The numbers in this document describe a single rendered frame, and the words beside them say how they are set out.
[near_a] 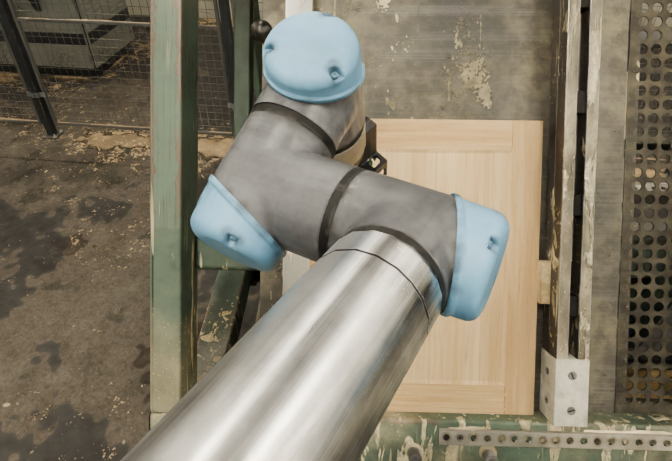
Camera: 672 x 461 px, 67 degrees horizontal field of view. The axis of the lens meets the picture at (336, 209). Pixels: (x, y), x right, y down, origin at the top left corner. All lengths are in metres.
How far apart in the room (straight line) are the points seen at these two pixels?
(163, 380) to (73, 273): 1.85
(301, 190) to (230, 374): 0.16
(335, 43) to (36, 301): 2.52
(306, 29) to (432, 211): 0.17
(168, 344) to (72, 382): 1.39
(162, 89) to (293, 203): 0.70
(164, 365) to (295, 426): 0.86
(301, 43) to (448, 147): 0.64
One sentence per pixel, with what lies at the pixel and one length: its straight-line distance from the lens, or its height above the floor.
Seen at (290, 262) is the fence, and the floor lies 1.14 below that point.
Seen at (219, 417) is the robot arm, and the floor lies 1.64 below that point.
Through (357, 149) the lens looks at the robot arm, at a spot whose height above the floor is 1.56.
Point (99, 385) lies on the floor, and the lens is 2.35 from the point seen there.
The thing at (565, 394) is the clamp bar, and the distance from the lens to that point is 1.07.
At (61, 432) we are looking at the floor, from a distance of 2.29.
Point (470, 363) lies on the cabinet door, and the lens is 1.06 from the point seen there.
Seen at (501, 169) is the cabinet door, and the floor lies 1.28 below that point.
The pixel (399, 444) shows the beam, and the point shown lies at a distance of 1.06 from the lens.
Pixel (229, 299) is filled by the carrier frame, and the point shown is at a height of 0.79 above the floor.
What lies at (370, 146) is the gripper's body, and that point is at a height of 1.52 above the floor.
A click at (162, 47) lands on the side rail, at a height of 1.47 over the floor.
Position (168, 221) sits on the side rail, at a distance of 1.00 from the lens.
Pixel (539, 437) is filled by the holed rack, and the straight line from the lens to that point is 1.10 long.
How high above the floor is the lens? 1.81
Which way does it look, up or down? 38 degrees down
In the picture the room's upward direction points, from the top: straight up
